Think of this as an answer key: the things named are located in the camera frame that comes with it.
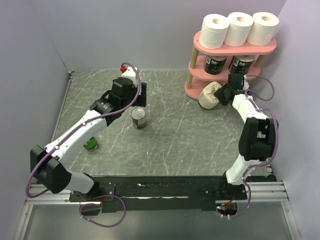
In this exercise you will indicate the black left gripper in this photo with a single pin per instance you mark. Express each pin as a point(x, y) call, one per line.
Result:
point(140, 101)

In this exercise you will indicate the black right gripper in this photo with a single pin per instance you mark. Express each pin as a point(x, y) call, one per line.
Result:
point(219, 93)

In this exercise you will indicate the black paper roll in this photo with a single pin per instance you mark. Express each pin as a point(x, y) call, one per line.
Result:
point(240, 64)
point(213, 65)

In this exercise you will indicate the white paper towel roll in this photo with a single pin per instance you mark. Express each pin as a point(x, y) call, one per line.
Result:
point(213, 31)
point(240, 24)
point(263, 28)

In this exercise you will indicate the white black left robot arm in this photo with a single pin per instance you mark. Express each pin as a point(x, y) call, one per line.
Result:
point(48, 164)

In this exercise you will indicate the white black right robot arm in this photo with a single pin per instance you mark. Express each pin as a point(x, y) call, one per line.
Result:
point(258, 139)

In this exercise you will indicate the pink three-tier wooden shelf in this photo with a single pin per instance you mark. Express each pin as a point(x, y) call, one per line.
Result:
point(197, 79)

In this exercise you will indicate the metal food tin can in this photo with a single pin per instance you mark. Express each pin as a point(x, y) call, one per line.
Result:
point(138, 116)

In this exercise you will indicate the green glass bottle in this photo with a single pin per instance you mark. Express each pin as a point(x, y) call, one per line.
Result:
point(91, 145)

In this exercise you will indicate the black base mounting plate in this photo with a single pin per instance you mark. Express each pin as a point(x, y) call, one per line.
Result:
point(148, 205)

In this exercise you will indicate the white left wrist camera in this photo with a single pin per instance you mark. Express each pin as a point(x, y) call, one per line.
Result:
point(130, 74)

